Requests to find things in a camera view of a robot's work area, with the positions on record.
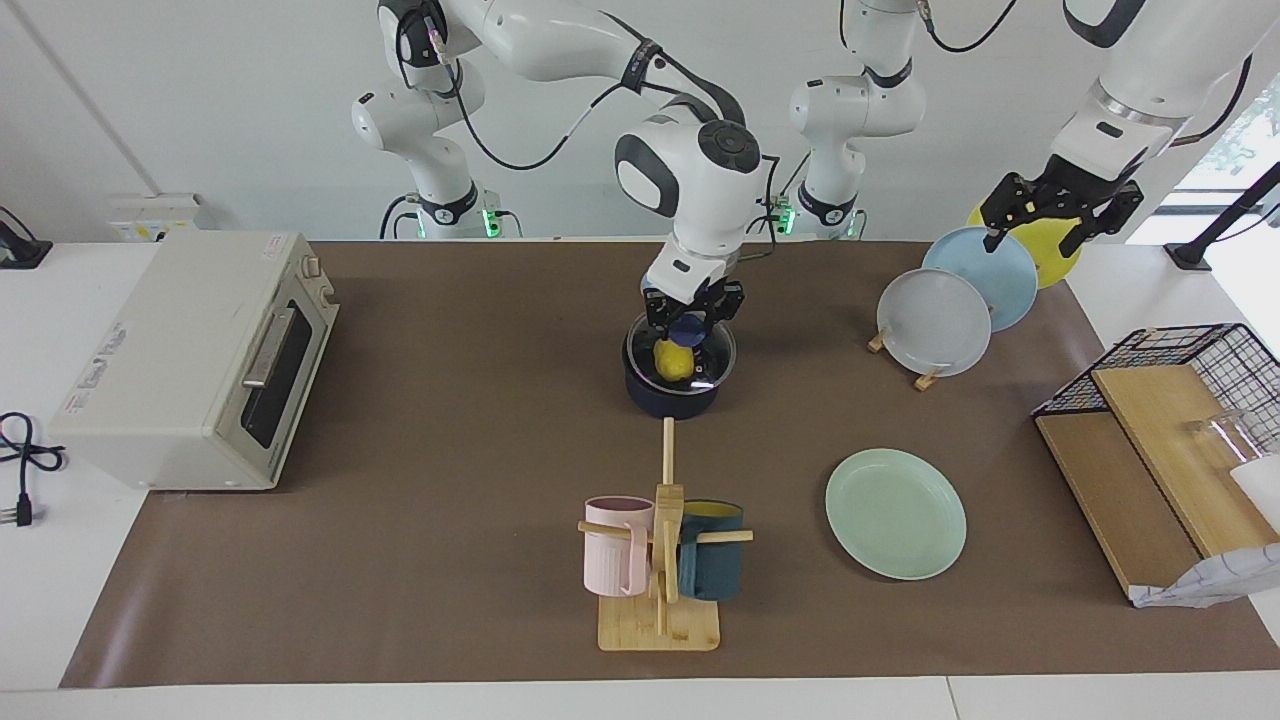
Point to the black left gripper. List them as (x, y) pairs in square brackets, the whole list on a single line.
[(1070, 190)]

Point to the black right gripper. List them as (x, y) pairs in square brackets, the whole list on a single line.
[(695, 305)]

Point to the glass lid blue knob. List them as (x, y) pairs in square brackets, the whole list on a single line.
[(720, 365)]

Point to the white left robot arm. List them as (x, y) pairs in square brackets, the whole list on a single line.
[(1170, 60)]

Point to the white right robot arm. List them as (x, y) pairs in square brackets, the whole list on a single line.
[(700, 190)]

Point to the yellow plate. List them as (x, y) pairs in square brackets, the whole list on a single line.
[(1050, 252)]

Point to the dark blue pot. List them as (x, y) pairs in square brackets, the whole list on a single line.
[(670, 405)]

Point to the light blue plate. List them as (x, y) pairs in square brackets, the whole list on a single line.
[(985, 280)]

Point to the grey plate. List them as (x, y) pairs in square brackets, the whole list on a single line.
[(930, 325)]

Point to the wooden plate rack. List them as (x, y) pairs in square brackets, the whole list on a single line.
[(927, 379)]

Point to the green plate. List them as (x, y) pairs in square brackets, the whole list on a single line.
[(895, 515)]

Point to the black mounting stand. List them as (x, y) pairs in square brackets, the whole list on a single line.
[(1190, 255)]

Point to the dark teal mug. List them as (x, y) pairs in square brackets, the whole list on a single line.
[(715, 570)]

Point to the pink ribbed mug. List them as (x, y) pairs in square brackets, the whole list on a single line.
[(610, 560)]

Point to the light wooden cutting board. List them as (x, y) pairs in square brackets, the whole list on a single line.
[(1170, 440)]

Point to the clear glass cup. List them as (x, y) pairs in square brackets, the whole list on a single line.
[(1225, 430)]

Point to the brown wooden board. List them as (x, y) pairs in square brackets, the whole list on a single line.
[(1110, 500)]

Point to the wooden mug rack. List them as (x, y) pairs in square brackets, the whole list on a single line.
[(660, 625)]

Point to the brown table mat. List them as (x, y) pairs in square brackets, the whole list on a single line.
[(480, 560)]

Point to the white cup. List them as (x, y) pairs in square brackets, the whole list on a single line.
[(1262, 490)]

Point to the white checkered cloth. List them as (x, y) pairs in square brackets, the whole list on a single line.
[(1220, 580)]

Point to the beige toaster oven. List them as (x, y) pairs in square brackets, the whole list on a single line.
[(160, 380)]

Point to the white power strip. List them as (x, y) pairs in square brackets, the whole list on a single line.
[(150, 228)]

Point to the black table clamp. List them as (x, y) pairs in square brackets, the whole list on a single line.
[(20, 255)]

